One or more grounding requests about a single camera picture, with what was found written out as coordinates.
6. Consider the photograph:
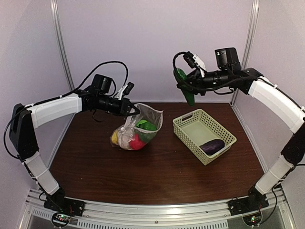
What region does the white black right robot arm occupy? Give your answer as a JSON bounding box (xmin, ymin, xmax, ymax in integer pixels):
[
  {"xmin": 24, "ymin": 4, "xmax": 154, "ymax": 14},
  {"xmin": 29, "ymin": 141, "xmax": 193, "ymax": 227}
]
[{"xmin": 172, "ymin": 47, "xmax": 305, "ymax": 211}]

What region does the aluminium left corner post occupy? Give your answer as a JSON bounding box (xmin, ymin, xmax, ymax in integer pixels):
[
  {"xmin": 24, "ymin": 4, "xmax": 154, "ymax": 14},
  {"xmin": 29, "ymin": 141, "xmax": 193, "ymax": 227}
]
[{"xmin": 50, "ymin": 0, "xmax": 75, "ymax": 90}]

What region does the clear zip top bag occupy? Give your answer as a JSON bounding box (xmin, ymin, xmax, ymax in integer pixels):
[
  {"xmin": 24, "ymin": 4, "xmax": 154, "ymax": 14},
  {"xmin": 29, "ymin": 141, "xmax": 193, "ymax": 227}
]
[{"xmin": 110, "ymin": 103, "xmax": 163, "ymax": 147}]

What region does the circuit board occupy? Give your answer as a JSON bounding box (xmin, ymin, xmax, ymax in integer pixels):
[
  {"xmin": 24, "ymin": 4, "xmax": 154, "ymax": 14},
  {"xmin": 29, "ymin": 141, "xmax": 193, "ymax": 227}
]
[
  {"xmin": 242, "ymin": 213, "xmax": 262, "ymax": 227},
  {"xmin": 51, "ymin": 212, "xmax": 71, "ymax": 228}
]

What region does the left circuit board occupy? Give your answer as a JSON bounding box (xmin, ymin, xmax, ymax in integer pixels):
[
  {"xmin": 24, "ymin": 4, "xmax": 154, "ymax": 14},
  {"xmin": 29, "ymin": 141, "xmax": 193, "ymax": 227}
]
[{"xmin": 51, "ymin": 212, "xmax": 71, "ymax": 228}]

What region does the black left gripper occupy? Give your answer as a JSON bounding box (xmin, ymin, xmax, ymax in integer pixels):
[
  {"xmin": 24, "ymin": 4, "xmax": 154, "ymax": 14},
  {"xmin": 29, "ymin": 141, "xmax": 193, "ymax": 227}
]
[{"xmin": 98, "ymin": 94, "xmax": 140, "ymax": 116}]

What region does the aluminium right corner post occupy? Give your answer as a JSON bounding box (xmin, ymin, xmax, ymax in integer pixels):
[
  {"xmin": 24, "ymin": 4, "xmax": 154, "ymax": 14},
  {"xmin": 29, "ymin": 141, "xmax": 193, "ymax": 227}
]
[{"xmin": 232, "ymin": 0, "xmax": 260, "ymax": 104}]

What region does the right circuit board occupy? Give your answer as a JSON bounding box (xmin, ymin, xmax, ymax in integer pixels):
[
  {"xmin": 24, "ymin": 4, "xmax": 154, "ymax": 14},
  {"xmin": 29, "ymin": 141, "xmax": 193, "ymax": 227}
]
[{"xmin": 242, "ymin": 213, "xmax": 262, "ymax": 227}]

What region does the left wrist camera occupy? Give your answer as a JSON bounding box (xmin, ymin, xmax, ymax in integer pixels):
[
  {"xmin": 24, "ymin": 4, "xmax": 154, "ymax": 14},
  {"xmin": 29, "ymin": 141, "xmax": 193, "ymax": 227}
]
[{"xmin": 114, "ymin": 82, "xmax": 134, "ymax": 100}]

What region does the purple toy eggplant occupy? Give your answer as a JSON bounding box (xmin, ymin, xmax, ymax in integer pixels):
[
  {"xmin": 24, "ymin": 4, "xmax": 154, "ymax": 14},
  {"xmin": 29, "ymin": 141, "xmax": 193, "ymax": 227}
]
[{"xmin": 200, "ymin": 139, "xmax": 225, "ymax": 156}]

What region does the yellow toy pepper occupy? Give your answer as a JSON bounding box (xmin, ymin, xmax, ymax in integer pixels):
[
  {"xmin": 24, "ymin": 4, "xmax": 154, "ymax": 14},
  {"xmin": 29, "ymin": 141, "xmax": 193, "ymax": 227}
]
[{"xmin": 111, "ymin": 132, "xmax": 118, "ymax": 145}]

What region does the aluminium corner post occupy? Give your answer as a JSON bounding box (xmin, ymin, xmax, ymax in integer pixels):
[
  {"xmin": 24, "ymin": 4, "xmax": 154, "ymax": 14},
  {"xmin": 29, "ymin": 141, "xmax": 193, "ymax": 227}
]
[
  {"xmin": 232, "ymin": 0, "xmax": 260, "ymax": 104},
  {"xmin": 50, "ymin": 0, "xmax": 75, "ymax": 90}
]

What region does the pale green perforated basket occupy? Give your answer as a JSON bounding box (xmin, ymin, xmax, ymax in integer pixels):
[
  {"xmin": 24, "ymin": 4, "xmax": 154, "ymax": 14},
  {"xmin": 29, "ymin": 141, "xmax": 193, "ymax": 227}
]
[{"xmin": 173, "ymin": 109, "xmax": 237, "ymax": 166}]

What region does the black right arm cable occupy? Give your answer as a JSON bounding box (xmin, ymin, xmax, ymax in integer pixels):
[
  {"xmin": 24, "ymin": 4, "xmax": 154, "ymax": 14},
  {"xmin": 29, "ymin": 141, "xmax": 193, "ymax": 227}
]
[{"xmin": 258, "ymin": 188, "xmax": 279, "ymax": 226}]

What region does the green toy pepper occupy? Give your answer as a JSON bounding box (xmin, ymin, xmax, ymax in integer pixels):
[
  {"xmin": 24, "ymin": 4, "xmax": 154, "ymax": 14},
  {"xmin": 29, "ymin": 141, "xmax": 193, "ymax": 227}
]
[{"xmin": 136, "ymin": 119, "xmax": 157, "ymax": 131}]

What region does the aluminium front rail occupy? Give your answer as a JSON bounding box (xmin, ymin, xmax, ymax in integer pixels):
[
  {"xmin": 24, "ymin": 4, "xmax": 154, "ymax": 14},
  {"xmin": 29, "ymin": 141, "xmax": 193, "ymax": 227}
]
[{"xmin": 23, "ymin": 187, "xmax": 290, "ymax": 229}]

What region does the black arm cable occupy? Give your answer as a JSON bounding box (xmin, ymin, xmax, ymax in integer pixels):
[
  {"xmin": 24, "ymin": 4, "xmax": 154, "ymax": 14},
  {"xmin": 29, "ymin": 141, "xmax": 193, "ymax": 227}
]
[
  {"xmin": 3, "ymin": 61, "xmax": 129, "ymax": 159},
  {"xmin": 258, "ymin": 188, "xmax": 279, "ymax": 226}
]

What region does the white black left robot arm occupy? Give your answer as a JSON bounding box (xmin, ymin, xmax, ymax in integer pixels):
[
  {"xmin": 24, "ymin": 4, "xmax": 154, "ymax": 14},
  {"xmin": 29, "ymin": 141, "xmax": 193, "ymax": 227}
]
[{"xmin": 9, "ymin": 74, "xmax": 140, "ymax": 212}]

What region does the white toy cauliflower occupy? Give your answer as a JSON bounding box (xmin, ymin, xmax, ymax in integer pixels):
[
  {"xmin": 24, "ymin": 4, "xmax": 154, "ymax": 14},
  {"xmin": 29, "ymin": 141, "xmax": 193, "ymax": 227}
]
[{"xmin": 117, "ymin": 126, "xmax": 134, "ymax": 150}]

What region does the dark green toy cucumber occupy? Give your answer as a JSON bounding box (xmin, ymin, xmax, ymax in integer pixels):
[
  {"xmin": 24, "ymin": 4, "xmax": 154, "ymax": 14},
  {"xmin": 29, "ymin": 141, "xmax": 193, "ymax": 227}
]
[{"xmin": 175, "ymin": 68, "xmax": 195, "ymax": 106}]

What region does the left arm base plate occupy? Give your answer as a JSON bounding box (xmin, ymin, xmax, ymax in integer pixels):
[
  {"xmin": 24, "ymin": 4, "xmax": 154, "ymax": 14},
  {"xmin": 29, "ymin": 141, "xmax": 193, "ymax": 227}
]
[{"xmin": 43, "ymin": 198, "xmax": 85, "ymax": 217}]

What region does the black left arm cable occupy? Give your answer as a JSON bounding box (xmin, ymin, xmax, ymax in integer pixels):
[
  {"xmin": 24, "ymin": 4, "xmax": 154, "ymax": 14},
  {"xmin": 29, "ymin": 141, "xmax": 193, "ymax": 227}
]
[{"xmin": 3, "ymin": 61, "xmax": 129, "ymax": 159}]

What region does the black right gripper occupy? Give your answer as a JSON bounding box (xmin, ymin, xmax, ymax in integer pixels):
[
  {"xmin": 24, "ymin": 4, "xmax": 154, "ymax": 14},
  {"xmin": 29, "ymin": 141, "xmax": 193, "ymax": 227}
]
[{"xmin": 178, "ymin": 68, "xmax": 231, "ymax": 96}]

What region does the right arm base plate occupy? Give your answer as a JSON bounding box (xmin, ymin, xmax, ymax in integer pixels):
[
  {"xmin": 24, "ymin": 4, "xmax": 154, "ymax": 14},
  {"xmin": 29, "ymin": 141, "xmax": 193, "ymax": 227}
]
[{"xmin": 227, "ymin": 195, "xmax": 269, "ymax": 216}]

